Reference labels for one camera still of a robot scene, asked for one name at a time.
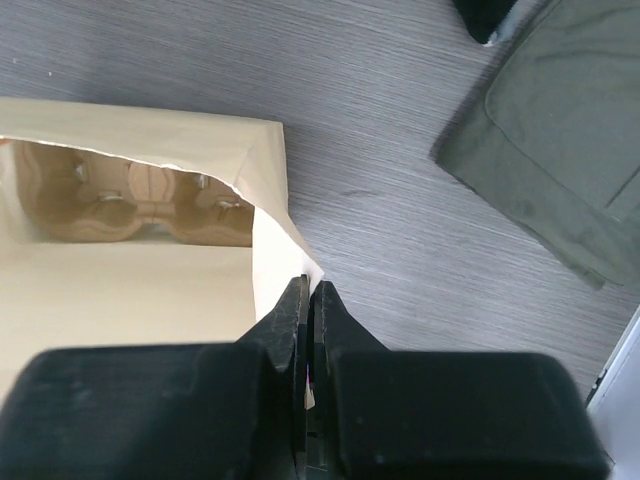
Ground olive green folded cloth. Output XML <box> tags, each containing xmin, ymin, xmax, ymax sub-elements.
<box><xmin>437</xmin><ymin>1</ymin><xmax>639</xmax><ymax>286</ymax></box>

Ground aluminium frame rail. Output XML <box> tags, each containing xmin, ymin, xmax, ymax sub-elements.
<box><xmin>587</xmin><ymin>313</ymin><xmax>640</xmax><ymax>480</ymax></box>

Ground brown pulp cup carrier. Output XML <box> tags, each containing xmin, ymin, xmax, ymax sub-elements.
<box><xmin>13</xmin><ymin>141</ymin><xmax>254</xmax><ymax>247</ymax></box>

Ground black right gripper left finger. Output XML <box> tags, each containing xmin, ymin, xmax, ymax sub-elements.
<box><xmin>1</xmin><ymin>276</ymin><xmax>309</xmax><ymax>479</ymax></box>

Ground brown paper takeout bag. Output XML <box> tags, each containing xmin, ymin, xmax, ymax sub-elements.
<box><xmin>1</xmin><ymin>97</ymin><xmax>323</xmax><ymax>395</ymax></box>

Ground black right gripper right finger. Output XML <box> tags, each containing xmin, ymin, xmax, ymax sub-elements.
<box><xmin>312</xmin><ymin>282</ymin><xmax>610</xmax><ymax>479</ymax></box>

